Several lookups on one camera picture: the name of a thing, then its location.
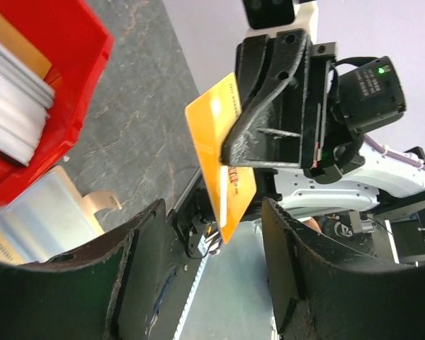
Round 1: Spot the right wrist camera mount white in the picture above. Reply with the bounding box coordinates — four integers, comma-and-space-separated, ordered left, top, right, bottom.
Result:
242, 0, 319, 43

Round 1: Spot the beige leather card holder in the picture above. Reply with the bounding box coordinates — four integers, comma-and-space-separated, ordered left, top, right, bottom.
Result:
0, 166, 122, 264

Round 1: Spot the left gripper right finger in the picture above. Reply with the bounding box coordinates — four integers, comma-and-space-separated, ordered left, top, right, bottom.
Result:
261, 198, 425, 339

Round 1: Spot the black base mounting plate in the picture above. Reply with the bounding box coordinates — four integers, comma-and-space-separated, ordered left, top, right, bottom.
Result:
112, 171, 213, 339

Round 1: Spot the gold card in bin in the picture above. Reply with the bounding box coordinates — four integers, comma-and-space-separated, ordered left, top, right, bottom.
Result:
0, 14, 52, 79

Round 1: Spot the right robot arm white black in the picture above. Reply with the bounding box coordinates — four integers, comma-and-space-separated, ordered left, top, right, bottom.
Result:
220, 28, 425, 220

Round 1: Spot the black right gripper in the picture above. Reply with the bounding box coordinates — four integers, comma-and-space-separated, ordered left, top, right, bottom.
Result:
222, 28, 407, 184

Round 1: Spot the red plastic bin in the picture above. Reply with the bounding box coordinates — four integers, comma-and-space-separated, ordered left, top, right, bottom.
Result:
0, 0, 114, 205

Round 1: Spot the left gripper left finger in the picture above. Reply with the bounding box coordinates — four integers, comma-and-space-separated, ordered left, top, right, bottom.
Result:
0, 199, 166, 339

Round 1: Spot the white card stack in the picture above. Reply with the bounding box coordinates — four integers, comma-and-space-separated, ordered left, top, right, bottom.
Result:
0, 43, 55, 166

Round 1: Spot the white cable duct rail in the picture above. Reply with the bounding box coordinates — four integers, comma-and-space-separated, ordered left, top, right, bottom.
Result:
171, 233, 220, 340

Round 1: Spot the gold credit card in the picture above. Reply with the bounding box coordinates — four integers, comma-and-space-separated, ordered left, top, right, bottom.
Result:
185, 72, 256, 244
0, 231, 24, 266

